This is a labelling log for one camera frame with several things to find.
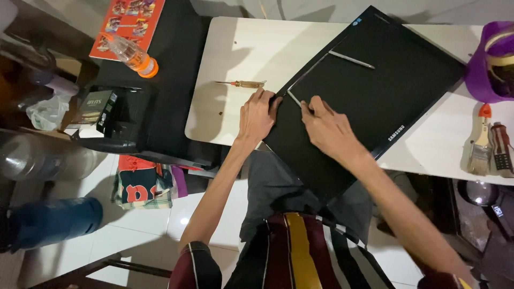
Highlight person's right hand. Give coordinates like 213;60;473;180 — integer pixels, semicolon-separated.
300;96;363;162

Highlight person's left hand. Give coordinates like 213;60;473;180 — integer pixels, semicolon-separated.
237;88;284;147

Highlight thin silver metal tool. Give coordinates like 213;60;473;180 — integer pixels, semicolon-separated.
287;89;303;108

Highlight black computer monitor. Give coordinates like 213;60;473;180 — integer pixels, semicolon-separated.
263;6;467;202

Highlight person's grey shorts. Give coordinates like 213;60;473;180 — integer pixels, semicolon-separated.
240;150;375;243

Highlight silver metal rod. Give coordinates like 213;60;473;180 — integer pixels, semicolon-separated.
328;50;376;70

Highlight black side table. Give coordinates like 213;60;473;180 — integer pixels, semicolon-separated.
71;0;226;171

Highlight pile of folded clothes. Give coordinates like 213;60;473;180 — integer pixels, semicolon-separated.
112;155;189;210

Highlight person's striped maroon shirt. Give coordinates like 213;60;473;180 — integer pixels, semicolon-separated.
168;212;475;289

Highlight clear bottle with orange cap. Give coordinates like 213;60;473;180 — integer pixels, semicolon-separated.
105;33;160;79

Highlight wooden paint brush orange tip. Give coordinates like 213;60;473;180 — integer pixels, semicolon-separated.
467;103;494;176

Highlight orange picture booklet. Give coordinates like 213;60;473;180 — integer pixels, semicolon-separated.
89;0;166;62

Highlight purple plastic container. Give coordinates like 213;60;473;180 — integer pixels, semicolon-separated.
464;21;514;104

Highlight dark green small carton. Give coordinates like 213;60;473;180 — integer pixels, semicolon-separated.
76;89;118;125

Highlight round glossy dark bowl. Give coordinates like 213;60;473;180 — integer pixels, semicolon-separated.
465;180;499;207

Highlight red white striped brush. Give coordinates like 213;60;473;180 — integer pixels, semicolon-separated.
490;122;514;179

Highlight clear plastic bag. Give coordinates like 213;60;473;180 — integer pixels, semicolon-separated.
26;94;71;131

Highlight dark wooden chair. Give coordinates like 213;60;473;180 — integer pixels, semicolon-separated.
27;252;173;289

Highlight large clear water jug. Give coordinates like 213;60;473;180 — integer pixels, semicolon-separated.
0;132;98;182

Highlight amber handle screwdriver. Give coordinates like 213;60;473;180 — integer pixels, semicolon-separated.
215;80;267;89

